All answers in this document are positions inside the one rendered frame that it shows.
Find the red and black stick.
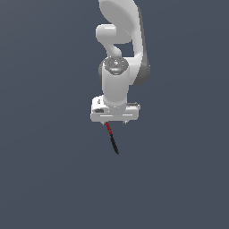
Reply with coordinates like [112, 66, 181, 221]
[105, 121, 120, 156]

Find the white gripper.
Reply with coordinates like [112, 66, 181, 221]
[89, 96, 141, 126]

